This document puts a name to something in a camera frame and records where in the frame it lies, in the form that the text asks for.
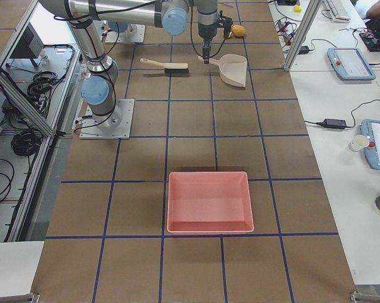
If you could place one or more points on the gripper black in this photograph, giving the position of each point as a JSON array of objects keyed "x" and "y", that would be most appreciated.
[{"x": 206, "y": 31}]

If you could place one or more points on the beige plastic dustpan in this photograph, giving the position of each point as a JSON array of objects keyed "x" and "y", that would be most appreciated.
[{"x": 232, "y": 69}]

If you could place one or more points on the brown potato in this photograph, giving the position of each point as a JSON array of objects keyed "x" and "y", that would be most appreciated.
[{"x": 238, "y": 30}]

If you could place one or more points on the beige hand brush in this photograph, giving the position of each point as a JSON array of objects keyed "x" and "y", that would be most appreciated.
[{"x": 169, "y": 67}]

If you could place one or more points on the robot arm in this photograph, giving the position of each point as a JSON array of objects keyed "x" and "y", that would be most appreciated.
[
  {"x": 207, "y": 12},
  {"x": 99, "y": 89}
]

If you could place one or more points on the pink plastic bin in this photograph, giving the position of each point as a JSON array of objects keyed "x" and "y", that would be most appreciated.
[{"x": 209, "y": 203}]

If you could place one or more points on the white keyboard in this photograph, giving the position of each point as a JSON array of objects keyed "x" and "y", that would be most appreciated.
[{"x": 337, "y": 11}]

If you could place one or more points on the teach pendant far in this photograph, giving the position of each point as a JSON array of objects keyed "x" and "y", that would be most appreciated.
[{"x": 350, "y": 64}]

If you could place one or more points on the teach pendant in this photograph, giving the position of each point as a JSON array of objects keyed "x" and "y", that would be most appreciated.
[
  {"x": 371, "y": 129},
  {"x": 350, "y": 64}
]

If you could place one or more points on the black power adapter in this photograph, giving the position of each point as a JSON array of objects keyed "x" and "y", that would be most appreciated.
[{"x": 334, "y": 123}]

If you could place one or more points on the white paper cup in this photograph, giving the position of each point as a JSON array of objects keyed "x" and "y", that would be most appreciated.
[{"x": 358, "y": 143}]

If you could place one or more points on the teach pendant near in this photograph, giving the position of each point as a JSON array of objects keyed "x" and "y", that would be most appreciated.
[{"x": 371, "y": 129}]

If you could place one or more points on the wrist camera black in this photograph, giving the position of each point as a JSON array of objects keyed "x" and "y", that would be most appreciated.
[{"x": 226, "y": 23}]

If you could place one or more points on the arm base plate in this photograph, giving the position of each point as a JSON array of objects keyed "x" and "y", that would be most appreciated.
[
  {"x": 118, "y": 125},
  {"x": 123, "y": 33}
]

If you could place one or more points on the aluminium frame post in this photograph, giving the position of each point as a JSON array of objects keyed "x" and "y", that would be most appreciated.
[{"x": 305, "y": 24}]

